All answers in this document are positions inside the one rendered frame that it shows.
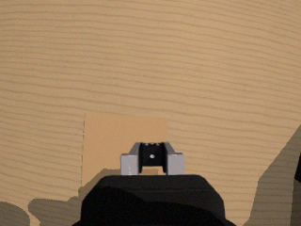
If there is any tan square mat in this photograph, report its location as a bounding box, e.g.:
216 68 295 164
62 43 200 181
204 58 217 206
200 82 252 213
81 113 168 194

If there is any black die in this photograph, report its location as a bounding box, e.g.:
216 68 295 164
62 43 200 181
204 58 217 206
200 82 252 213
142 143 162 167

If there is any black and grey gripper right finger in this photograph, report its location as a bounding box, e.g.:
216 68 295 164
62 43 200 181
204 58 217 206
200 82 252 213
161 142 184 175

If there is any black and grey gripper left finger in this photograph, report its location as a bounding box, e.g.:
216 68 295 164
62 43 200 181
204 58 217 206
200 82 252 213
120 142 143 175

